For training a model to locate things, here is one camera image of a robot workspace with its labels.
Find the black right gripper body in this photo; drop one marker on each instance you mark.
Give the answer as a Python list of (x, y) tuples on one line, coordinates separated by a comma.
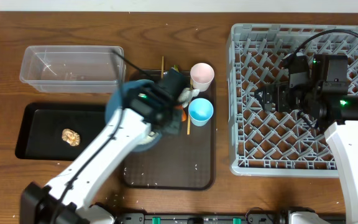
[(288, 99)]

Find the dark blue plate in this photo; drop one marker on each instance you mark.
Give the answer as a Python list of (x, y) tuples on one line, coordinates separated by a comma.
[(115, 102)]

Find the brown dried mushroom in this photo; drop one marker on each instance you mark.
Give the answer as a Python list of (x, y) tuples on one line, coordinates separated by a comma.
[(71, 137)]

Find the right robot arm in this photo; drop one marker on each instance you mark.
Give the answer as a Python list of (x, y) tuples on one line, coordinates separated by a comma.
[(320, 90)]

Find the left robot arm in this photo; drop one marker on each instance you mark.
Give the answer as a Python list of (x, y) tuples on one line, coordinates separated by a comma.
[(67, 198)]

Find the grey plastic dishwasher rack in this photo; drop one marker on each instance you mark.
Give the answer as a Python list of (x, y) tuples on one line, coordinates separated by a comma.
[(273, 144)]

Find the black waste bin tray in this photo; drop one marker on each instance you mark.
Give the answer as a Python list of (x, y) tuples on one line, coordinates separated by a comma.
[(40, 135)]

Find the crumpled white paper napkin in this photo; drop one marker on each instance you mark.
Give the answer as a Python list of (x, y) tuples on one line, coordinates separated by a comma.
[(186, 96)]

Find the crumpled foil snack wrapper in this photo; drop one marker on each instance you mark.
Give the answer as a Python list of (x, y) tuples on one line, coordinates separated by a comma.
[(176, 68)]

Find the wooden chopstick right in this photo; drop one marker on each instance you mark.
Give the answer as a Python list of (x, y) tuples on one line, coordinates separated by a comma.
[(189, 121)]

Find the wooden chopstick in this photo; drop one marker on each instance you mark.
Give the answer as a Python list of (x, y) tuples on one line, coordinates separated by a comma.
[(189, 121), (162, 68)]

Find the wooden chopstick left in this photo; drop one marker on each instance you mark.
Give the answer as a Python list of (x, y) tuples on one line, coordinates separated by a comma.
[(162, 68)]

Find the pink plastic cup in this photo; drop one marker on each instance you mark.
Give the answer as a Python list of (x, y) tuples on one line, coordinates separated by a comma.
[(202, 74)]

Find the orange carrot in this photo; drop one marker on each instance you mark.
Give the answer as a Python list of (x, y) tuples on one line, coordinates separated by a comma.
[(183, 115)]

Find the light blue plastic cup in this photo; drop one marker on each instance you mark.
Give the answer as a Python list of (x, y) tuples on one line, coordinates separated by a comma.
[(201, 111)]

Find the dark brown serving tray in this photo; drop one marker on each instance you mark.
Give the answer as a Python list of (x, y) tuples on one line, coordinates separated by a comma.
[(177, 162)]

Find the clear plastic bin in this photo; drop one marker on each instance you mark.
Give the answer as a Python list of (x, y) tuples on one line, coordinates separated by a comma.
[(73, 68)]

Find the black rail with green clips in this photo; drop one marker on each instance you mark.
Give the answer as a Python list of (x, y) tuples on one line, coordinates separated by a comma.
[(140, 218)]

